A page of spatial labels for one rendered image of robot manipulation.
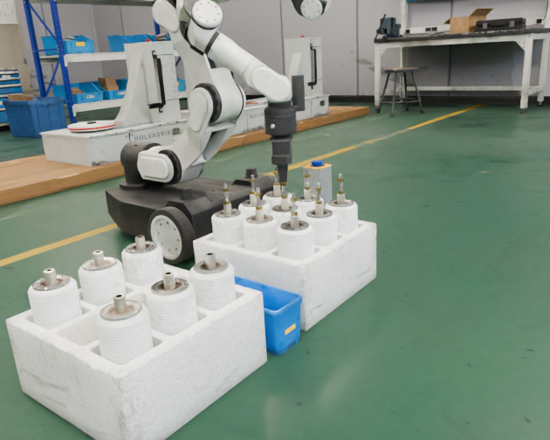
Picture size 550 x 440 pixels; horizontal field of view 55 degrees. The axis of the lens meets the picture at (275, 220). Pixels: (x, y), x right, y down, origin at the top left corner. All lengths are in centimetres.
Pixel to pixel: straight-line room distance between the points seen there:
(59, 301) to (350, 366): 64
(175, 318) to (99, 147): 247
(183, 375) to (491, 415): 59
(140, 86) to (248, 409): 297
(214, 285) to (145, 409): 28
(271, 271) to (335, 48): 605
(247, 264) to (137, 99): 253
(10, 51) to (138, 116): 415
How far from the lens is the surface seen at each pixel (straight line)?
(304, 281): 132
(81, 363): 105
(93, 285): 123
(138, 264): 129
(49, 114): 590
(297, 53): 520
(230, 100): 189
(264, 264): 138
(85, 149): 344
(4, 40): 776
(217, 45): 145
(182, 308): 106
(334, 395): 116
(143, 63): 385
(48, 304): 118
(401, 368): 125
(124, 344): 100
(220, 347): 112
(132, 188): 228
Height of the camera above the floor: 69
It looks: 18 degrees down
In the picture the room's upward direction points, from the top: 3 degrees counter-clockwise
